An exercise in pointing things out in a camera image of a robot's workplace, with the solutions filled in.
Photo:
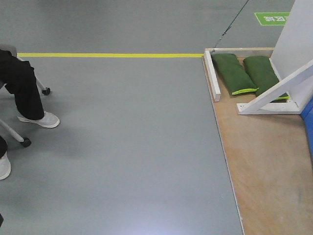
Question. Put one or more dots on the blue framed door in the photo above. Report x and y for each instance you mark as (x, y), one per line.
(307, 116)

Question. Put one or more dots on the green sandbag left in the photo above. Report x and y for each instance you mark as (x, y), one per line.
(237, 81)

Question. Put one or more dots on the green sandbag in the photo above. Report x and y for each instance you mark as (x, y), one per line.
(237, 81)
(260, 71)

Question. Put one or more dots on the green sandbag right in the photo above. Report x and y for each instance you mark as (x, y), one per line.
(260, 71)

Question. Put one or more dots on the plywood base platform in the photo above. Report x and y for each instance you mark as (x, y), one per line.
(269, 162)

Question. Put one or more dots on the grey wheeled chair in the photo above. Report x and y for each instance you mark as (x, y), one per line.
(20, 80)

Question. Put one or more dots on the seated person in black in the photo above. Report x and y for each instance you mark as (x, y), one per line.
(49, 121)

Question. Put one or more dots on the green floor sign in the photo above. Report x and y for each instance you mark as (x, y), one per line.
(272, 18)

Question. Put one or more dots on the white wooden door support frame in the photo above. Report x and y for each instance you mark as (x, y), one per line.
(291, 59)

